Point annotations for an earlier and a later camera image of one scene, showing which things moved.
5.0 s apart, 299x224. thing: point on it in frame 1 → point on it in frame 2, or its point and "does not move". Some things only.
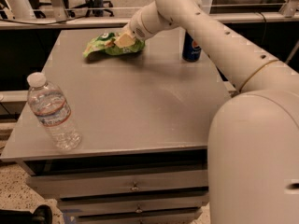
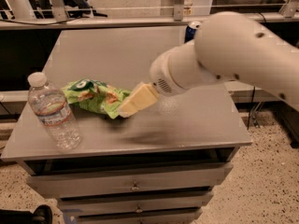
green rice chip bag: x=106 y=43 → x=95 y=96
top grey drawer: x=74 y=186 does not move
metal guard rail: x=288 y=13 does not move
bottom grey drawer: x=187 y=217 does not move
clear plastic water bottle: x=54 y=112 does not move
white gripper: x=136 y=30 → x=163 y=73
